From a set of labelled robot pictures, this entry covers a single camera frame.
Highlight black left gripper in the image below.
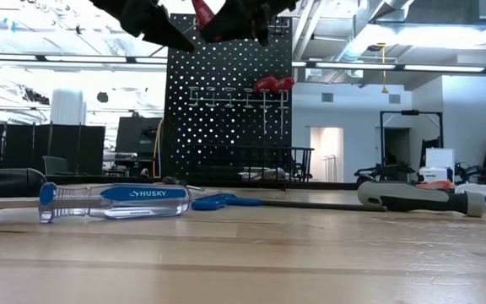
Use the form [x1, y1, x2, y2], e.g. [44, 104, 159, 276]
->
[89, 0, 196, 54]

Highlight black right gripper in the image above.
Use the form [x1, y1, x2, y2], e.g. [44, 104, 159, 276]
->
[200, 0, 299, 46]

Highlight silver ratchet wrench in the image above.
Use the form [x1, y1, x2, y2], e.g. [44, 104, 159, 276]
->
[241, 166, 289, 181]

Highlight clear blue Husky screwdriver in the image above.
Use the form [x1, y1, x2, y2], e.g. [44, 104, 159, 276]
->
[0, 181, 194, 225]

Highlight blue T-handle hex key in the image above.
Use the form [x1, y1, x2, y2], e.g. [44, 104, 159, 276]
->
[191, 193, 388, 213]

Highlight large black handle screwdriver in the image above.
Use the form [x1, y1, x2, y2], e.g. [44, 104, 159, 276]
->
[0, 167, 48, 198]

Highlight grey black handle screwdriver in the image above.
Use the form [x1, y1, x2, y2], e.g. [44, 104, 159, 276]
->
[355, 181, 486, 218]

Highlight black metal peg board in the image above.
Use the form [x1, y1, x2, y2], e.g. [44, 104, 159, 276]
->
[161, 14, 294, 186]

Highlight long ceiling light strip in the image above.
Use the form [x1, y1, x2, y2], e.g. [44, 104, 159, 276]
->
[292, 62, 486, 73]
[0, 53, 169, 64]

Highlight grey chair back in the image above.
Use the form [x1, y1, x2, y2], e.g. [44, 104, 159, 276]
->
[42, 155, 69, 176]

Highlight black wheeled machine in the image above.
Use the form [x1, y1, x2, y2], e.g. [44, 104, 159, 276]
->
[354, 162, 419, 186]

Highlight white perforated metal panel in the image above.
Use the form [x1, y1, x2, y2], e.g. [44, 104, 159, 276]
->
[425, 147, 456, 170]

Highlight white box device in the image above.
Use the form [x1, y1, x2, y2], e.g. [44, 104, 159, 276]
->
[418, 166, 453, 185]

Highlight silver slotted tool rail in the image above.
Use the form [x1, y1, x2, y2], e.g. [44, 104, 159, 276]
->
[267, 16, 291, 35]

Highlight yellow cable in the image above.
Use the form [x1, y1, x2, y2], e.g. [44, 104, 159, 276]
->
[151, 119, 165, 179]

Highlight black wire basket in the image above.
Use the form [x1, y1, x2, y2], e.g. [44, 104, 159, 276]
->
[186, 145, 315, 186]

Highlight yellow hanging cord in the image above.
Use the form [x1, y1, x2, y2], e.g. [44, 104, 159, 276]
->
[377, 42, 390, 95]

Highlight black partition wall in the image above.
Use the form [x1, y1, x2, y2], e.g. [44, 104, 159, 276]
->
[0, 122, 106, 176]

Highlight black metal table frame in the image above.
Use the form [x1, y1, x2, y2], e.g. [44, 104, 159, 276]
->
[44, 173, 360, 192]

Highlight black rack frame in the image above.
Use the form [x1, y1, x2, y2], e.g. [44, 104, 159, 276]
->
[379, 110, 444, 183]

